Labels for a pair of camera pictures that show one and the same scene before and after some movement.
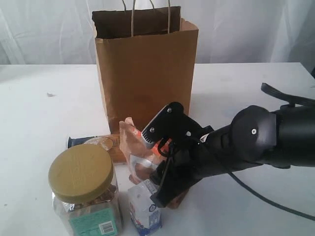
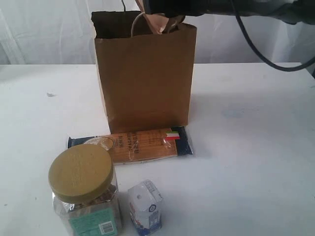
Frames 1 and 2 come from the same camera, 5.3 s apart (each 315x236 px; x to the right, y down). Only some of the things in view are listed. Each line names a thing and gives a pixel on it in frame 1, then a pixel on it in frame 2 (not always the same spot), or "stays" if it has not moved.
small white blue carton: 147,217 stays
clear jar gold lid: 81,180 stays
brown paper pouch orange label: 142,158 to 162,23
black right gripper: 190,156 to 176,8
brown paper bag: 146,58 stays
